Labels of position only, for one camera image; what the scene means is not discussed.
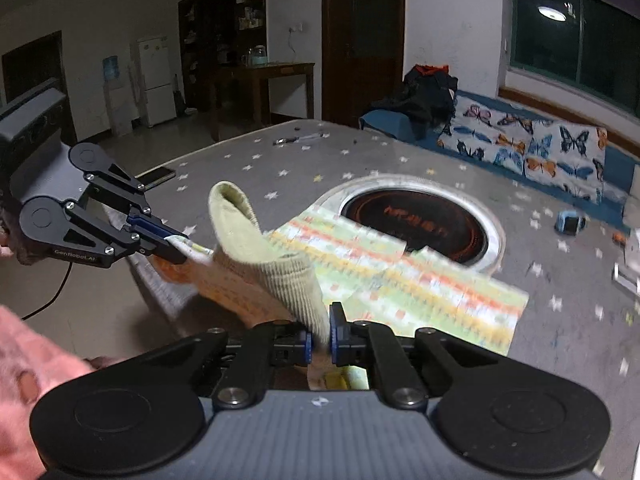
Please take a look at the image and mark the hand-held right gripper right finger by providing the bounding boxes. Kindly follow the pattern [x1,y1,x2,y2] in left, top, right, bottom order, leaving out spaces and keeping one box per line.
[328,302,507,409]

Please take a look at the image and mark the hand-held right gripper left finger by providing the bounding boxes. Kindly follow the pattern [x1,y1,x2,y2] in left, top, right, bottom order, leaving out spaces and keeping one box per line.
[145,321,315,411]

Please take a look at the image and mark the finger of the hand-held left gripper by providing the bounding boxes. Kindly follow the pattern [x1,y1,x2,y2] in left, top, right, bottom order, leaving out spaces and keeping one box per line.
[82,160,177,241]
[62,199,193,269]

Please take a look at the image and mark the colourful printed children's garment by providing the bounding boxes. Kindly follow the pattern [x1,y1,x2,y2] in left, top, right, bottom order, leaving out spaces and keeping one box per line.
[107,181,531,392]

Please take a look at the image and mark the pile of dark clothes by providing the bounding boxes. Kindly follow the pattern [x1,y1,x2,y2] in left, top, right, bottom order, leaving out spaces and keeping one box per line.
[370,64,460,140]

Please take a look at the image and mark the smartphone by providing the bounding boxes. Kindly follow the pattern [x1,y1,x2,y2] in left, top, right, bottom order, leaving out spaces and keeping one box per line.
[136,166,177,190]

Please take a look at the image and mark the dark wooden doorway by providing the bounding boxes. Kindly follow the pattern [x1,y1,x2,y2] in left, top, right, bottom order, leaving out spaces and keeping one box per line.
[1,30,78,146]

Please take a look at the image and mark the water dispenser with blue bottle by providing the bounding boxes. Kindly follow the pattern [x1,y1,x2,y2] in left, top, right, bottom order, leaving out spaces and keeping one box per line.
[101,55,132,136]

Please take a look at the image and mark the white refrigerator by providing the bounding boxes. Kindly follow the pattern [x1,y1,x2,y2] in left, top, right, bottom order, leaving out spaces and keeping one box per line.
[131,35,178,128]

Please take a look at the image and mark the round built-in induction cooker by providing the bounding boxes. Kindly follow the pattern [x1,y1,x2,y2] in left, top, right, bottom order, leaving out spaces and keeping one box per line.
[307,176,507,276]

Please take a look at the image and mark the dark wooden desk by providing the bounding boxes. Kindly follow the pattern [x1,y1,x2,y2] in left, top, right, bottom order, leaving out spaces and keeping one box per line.
[210,61,317,141]

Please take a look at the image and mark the person's pink fleece clothing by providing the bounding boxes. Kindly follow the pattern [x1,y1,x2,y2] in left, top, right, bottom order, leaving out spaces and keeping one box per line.
[0,304,126,480]

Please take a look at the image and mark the dark wooden shelf cabinet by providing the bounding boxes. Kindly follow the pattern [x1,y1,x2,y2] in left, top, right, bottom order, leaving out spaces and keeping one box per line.
[177,0,268,113]

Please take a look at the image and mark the pen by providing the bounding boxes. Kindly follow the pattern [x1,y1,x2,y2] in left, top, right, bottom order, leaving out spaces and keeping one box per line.
[272,131,332,147]

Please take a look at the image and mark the grey star-print table cover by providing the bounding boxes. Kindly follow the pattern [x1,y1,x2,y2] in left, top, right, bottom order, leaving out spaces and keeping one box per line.
[95,119,640,480]

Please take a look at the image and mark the blue sofa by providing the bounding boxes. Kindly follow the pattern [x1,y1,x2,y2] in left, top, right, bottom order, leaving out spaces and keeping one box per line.
[359,87,640,211]

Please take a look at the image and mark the blue smartwatch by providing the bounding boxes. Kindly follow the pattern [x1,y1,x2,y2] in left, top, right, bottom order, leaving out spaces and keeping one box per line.
[555,210,590,237]

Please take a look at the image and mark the butterfly print cushion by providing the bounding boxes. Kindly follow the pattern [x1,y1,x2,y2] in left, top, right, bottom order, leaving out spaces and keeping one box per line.
[436,95,610,203]

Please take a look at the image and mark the dark wooden door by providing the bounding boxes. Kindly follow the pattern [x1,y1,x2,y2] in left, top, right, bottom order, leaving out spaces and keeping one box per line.
[321,0,406,128]

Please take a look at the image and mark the white handset with screen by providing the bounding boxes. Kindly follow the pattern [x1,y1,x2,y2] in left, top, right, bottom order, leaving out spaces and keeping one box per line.
[612,260,640,293]

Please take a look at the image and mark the green-framed window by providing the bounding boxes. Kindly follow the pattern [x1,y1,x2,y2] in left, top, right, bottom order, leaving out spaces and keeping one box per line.
[505,0,640,111]

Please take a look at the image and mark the black cable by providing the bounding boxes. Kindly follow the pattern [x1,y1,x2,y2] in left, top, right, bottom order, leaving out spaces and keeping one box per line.
[20,260,73,322]

